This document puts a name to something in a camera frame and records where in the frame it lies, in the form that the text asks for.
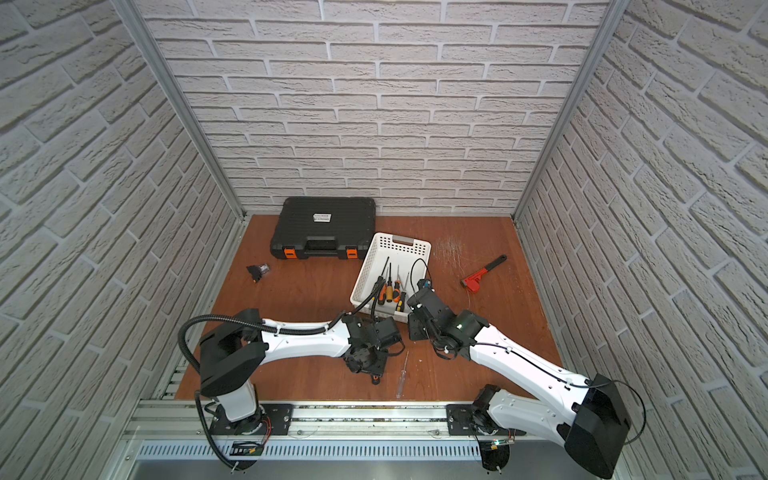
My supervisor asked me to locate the orange black screwdriver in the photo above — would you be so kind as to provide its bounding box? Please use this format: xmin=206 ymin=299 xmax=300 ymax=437
xmin=392 ymin=274 xmax=402 ymax=305
xmin=377 ymin=276 xmax=386 ymax=305

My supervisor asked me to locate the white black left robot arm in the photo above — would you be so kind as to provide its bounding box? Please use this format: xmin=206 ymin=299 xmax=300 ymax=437
xmin=177 ymin=308 xmax=405 ymax=433

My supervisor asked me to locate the black corrugated cable conduit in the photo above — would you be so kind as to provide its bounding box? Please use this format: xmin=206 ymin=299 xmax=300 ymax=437
xmin=177 ymin=277 xmax=386 ymax=373

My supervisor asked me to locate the aluminium corner post right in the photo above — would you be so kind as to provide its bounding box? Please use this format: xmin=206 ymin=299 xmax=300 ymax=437
xmin=510 ymin=0 xmax=631 ymax=222

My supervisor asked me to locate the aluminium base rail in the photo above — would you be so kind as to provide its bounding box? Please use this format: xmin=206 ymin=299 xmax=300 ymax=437
xmin=121 ymin=394 xmax=561 ymax=462

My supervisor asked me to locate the black yellow long screwdriver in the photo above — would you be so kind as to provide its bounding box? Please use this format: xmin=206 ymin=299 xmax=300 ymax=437
xmin=376 ymin=258 xmax=389 ymax=305

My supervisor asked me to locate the aluminium corner post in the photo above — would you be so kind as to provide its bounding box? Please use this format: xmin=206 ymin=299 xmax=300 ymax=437
xmin=510 ymin=0 xmax=631 ymax=222
xmin=112 ymin=0 xmax=247 ymax=222

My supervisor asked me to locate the yellow handle screwdriver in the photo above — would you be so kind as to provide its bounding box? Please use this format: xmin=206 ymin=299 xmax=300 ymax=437
xmin=384 ymin=266 xmax=393 ymax=303

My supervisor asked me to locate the clear handle small screwdriver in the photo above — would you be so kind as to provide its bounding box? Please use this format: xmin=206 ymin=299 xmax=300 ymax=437
xmin=396 ymin=353 xmax=410 ymax=400

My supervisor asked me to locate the small black loose part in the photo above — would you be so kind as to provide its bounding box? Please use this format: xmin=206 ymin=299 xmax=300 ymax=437
xmin=246 ymin=264 xmax=271 ymax=283

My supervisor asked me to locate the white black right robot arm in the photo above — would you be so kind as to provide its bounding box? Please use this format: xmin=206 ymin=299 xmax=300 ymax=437
xmin=407 ymin=287 xmax=633 ymax=479

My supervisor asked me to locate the aluminium corner post left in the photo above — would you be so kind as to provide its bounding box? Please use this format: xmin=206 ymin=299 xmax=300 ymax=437
xmin=112 ymin=0 xmax=247 ymax=222

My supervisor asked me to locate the white perforated plastic bin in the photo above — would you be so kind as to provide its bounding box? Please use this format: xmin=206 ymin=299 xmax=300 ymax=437
xmin=350 ymin=232 xmax=432 ymax=323

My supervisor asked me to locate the clear handle tester screwdriver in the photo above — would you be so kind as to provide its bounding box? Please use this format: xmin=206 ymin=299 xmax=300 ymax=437
xmin=401 ymin=274 xmax=410 ymax=302

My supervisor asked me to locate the black plastic tool case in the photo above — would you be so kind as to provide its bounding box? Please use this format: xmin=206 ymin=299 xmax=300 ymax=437
xmin=270 ymin=196 xmax=376 ymax=260

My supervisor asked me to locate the red pipe wrench black handle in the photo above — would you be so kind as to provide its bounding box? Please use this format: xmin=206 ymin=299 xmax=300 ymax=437
xmin=460 ymin=255 xmax=507 ymax=293

